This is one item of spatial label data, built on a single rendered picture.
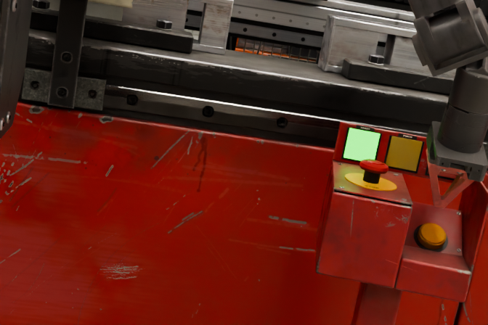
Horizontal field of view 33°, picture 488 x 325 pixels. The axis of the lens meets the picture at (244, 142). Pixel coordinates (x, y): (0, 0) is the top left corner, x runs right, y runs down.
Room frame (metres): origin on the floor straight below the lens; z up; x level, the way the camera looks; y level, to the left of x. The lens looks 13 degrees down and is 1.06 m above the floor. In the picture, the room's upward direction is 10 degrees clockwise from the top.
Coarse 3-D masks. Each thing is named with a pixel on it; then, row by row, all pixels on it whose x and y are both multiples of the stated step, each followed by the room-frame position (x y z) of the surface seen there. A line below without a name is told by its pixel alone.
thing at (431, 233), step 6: (420, 228) 1.10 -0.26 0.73; (426, 228) 1.10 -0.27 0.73; (432, 228) 1.10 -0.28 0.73; (438, 228) 1.10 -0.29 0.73; (420, 234) 1.09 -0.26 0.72; (426, 234) 1.09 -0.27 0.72; (432, 234) 1.09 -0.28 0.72; (438, 234) 1.09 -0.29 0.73; (444, 234) 1.09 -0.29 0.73; (420, 240) 1.09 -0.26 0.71; (426, 240) 1.08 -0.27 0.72; (432, 240) 1.08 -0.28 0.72; (438, 240) 1.08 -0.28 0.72; (444, 240) 1.09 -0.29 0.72; (426, 246) 1.08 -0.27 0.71; (432, 246) 1.08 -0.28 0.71; (438, 246) 1.08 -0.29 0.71
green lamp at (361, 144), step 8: (352, 128) 1.18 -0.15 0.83; (352, 136) 1.18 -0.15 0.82; (360, 136) 1.18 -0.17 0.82; (368, 136) 1.18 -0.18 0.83; (376, 136) 1.18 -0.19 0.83; (352, 144) 1.18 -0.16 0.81; (360, 144) 1.18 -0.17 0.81; (368, 144) 1.18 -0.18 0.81; (376, 144) 1.18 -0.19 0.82; (344, 152) 1.18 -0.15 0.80; (352, 152) 1.18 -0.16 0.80; (360, 152) 1.18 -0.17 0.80; (368, 152) 1.18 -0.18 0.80; (360, 160) 1.18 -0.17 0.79
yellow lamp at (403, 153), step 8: (392, 136) 1.18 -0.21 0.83; (392, 144) 1.18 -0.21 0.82; (400, 144) 1.18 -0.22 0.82; (408, 144) 1.18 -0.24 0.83; (416, 144) 1.18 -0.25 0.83; (392, 152) 1.18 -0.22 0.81; (400, 152) 1.18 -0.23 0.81; (408, 152) 1.18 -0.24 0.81; (416, 152) 1.18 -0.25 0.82; (392, 160) 1.18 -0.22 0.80; (400, 160) 1.18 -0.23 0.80; (408, 160) 1.18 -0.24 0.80; (416, 160) 1.18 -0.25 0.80; (408, 168) 1.18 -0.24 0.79
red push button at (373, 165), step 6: (360, 162) 1.10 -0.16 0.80; (366, 162) 1.09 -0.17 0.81; (372, 162) 1.09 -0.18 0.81; (378, 162) 1.10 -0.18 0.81; (366, 168) 1.08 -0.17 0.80; (372, 168) 1.08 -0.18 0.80; (378, 168) 1.08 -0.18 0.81; (384, 168) 1.08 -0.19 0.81; (366, 174) 1.09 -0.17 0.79; (372, 174) 1.09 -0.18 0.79; (378, 174) 1.09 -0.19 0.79; (366, 180) 1.09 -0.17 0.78; (372, 180) 1.09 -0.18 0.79; (378, 180) 1.09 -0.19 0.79
